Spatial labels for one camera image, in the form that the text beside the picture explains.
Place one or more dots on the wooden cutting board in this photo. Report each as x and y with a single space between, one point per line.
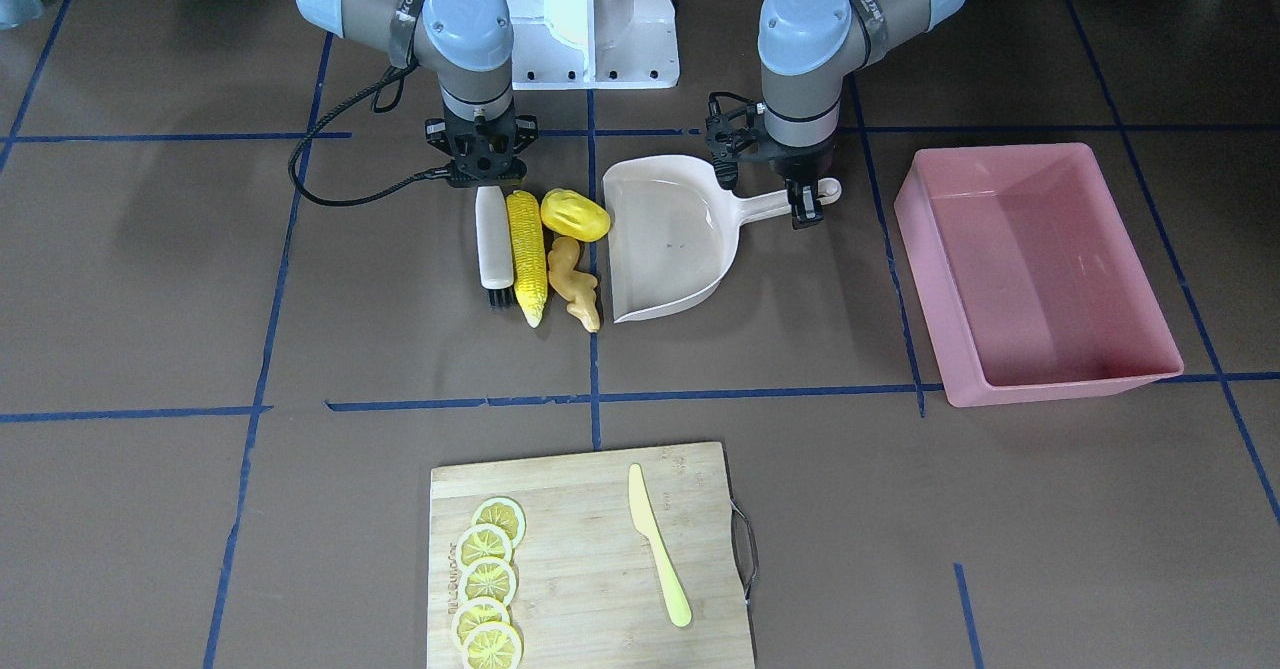
588 594

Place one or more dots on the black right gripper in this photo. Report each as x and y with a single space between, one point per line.
523 138

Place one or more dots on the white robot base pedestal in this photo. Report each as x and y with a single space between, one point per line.
594 44

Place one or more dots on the beige hand brush black bristles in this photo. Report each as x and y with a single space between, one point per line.
494 250

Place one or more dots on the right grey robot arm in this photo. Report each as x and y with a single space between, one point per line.
468 45

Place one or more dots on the yellow toy bell pepper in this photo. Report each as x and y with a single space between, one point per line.
571 214

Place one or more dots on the beige plastic dustpan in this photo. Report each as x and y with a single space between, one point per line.
674 233

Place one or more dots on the yellow plastic knife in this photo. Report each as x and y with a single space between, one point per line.
644 520

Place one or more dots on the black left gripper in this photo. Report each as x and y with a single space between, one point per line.
803 158

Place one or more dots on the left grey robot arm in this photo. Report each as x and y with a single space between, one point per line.
807 48

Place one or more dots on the pink plastic bin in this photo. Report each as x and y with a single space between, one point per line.
1030 285

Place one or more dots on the brown toy ginger root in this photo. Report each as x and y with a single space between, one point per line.
577 289

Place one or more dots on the yellow toy corn cob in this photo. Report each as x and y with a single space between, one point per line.
526 236

